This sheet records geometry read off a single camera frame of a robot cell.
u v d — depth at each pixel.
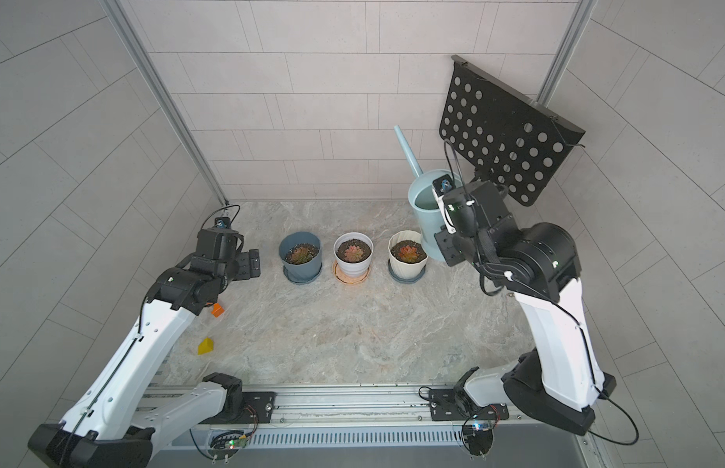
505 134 0.72
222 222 0.61
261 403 0.72
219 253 0.53
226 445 0.66
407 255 0.90
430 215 0.58
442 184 0.45
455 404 0.64
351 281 0.94
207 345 0.77
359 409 0.71
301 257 0.91
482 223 0.34
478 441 0.68
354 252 0.91
